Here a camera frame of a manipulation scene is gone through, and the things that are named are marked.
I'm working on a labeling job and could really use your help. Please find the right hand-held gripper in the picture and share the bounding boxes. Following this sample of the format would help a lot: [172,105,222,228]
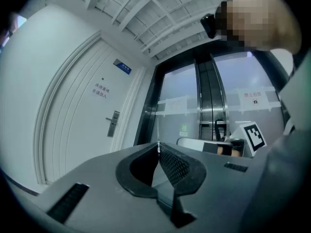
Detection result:
[229,121,267,158]

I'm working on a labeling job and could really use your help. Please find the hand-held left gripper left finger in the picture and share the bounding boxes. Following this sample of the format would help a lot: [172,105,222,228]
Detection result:
[116,142,160,199]

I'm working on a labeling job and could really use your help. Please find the blue door sign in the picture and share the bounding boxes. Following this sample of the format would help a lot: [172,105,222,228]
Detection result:
[112,58,132,75]

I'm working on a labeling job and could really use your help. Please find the person's shirt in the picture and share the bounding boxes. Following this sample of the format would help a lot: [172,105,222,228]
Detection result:
[278,49,311,140]

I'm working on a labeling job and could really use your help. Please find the person's head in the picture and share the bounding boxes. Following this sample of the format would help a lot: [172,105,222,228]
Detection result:
[220,0,303,56]

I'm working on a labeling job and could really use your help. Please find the black head camera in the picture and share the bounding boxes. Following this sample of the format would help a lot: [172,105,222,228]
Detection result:
[200,13,217,39]

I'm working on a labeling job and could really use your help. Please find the white paper notice camera symbol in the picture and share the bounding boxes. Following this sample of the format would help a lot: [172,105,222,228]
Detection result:
[236,87,271,113]

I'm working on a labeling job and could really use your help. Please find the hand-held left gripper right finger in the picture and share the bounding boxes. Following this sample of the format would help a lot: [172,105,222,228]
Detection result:
[158,142,207,229]

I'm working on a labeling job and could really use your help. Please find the white door with handle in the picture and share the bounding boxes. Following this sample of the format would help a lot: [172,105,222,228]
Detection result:
[43,39,141,183]

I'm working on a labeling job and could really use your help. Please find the person's right forearm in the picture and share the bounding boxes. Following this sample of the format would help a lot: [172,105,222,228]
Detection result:
[218,146,241,158]

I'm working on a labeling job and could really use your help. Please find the white paper glass notice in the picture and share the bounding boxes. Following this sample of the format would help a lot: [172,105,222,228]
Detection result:
[164,95,190,116]

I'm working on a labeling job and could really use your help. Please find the paper sign with red text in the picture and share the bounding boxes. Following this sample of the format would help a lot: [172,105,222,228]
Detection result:
[89,80,112,101]

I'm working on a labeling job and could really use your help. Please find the silver door lock plate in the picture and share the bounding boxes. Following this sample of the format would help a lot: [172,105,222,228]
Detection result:
[107,110,121,138]

